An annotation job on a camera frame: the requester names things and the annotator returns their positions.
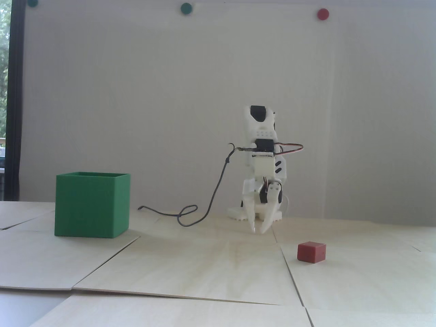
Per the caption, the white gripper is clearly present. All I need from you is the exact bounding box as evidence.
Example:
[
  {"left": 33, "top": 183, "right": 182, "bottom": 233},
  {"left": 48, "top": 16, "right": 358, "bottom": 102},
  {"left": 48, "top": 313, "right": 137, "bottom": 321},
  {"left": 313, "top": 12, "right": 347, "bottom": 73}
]
[{"left": 243, "top": 155, "right": 290, "bottom": 234}]

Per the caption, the red block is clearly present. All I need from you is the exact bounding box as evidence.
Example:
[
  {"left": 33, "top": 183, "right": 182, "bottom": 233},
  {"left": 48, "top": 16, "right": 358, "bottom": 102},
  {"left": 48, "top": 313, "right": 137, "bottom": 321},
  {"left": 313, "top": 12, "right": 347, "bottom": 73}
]
[{"left": 297, "top": 241, "right": 326, "bottom": 264}]

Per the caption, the green open box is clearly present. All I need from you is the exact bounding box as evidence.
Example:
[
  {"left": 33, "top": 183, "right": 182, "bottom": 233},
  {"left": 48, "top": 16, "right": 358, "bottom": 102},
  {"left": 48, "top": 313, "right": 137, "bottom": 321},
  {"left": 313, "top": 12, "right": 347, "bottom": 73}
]
[{"left": 54, "top": 172, "right": 131, "bottom": 239}]

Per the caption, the light plywood sheet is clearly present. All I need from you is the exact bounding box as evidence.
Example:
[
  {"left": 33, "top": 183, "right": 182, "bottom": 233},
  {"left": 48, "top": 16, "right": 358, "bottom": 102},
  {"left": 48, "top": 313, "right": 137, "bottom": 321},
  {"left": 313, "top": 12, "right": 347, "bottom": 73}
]
[
  {"left": 0, "top": 230, "right": 141, "bottom": 291},
  {"left": 279, "top": 243, "right": 436, "bottom": 311},
  {"left": 129, "top": 208, "right": 278, "bottom": 243},
  {"left": 31, "top": 295, "right": 314, "bottom": 327},
  {"left": 73, "top": 237, "right": 305, "bottom": 306},
  {"left": 0, "top": 201, "right": 57, "bottom": 229},
  {"left": 271, "top": 218, "right": 436, "bottom": 252}
]

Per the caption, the white backdrop board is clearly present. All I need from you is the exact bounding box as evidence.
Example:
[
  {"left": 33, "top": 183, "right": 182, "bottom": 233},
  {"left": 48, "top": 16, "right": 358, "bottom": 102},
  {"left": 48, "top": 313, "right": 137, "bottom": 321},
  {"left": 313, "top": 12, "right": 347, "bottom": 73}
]
[{"left": 20, "top": 0, "right": 436, "bottom": 227}]

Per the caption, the dark thin camera cable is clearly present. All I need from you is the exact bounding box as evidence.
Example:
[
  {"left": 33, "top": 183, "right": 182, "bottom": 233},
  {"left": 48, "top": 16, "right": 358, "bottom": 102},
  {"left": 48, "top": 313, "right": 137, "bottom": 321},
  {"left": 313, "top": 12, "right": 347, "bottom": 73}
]
[{"left": 138, "top": 142, "right": 256, "bottom": 227}]

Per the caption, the black window frame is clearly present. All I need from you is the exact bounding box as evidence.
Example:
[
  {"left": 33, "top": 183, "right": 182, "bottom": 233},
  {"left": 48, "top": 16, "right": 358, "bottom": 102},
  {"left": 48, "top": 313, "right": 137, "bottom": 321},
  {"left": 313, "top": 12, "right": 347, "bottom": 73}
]
[{"left": 7, "top": 0, "right": 27, "bottom": 202}]

